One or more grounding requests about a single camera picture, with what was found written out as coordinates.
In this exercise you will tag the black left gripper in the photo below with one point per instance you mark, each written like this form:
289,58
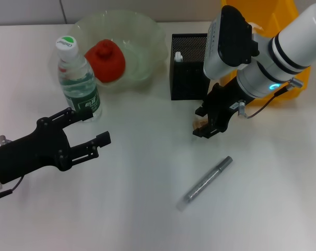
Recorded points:
29,154

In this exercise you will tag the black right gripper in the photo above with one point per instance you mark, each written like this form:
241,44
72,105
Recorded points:
223,104

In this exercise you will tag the tan eraser block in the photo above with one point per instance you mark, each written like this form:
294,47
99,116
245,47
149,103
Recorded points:
199,123

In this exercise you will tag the clear green-label plastic bottle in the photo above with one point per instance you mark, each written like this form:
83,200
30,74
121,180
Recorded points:
79,86

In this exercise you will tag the grey marker pen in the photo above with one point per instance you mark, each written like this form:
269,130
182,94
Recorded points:
204,183

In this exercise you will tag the red-orange orange fruit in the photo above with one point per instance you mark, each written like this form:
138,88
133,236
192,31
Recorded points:
105,62

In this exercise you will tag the white paper ball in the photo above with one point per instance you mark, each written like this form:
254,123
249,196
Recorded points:
256,27

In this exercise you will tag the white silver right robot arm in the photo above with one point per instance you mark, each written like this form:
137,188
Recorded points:
285,52

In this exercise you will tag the black mesh pen holder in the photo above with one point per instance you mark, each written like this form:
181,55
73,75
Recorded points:
189,83

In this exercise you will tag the pale green glass fruit bowl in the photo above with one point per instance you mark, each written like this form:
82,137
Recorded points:
142,39

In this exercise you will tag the yellow plastic storage bin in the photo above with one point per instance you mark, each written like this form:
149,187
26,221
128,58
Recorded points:
291,89

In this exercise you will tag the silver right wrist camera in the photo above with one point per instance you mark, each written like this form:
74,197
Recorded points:
225,44

